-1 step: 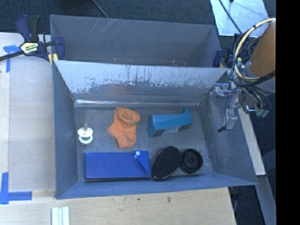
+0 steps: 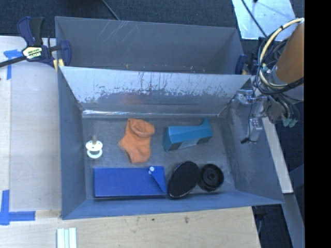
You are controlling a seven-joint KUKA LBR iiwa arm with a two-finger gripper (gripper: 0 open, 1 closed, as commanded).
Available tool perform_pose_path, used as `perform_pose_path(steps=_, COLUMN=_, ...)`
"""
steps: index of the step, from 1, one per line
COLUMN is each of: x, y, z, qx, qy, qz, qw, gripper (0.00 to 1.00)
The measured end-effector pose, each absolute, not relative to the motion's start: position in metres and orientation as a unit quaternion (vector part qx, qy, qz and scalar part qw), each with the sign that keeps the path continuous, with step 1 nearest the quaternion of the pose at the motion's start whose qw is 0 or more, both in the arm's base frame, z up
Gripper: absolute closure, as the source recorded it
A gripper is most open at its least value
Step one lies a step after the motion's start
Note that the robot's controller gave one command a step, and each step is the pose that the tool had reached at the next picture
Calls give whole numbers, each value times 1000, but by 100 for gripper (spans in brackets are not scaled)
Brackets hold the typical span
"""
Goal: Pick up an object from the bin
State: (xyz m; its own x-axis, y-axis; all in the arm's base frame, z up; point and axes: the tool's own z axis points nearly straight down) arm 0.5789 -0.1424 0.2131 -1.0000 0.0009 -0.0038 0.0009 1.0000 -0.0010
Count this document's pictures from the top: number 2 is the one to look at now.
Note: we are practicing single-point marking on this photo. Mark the blue flat box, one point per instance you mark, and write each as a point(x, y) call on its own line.
point(124, 182)

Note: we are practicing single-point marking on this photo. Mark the grey metal bin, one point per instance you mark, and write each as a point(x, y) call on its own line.
point(155, 97)

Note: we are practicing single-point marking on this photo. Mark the black round knob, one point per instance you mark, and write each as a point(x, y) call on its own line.
point(212, 177)

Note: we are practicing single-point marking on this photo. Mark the orange cloth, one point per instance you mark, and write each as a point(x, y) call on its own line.
point(137, 141)

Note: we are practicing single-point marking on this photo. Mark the teal blue box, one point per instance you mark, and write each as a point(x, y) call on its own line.
point(186, 136)

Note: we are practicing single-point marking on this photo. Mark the white round plastic piece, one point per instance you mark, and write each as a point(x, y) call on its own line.
point(94, 147)

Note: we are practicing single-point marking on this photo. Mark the black oval lid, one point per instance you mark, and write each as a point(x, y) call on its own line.
point(183, 179)

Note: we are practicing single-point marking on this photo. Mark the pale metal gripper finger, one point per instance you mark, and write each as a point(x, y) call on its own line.
point(244, 97)
point(256, 129)

